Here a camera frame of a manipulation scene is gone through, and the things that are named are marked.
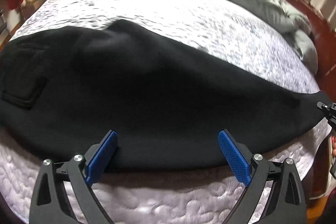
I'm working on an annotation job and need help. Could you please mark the black pants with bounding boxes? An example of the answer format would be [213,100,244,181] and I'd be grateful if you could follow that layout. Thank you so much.
[1,20,331,172]

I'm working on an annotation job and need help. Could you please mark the white quilted mattress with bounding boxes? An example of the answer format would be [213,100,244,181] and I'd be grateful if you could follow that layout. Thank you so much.
[14,0,319,223]

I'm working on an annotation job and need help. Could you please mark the red-brown wooden bed frame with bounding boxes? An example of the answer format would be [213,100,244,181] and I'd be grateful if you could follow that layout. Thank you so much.
[286,0,335,199]

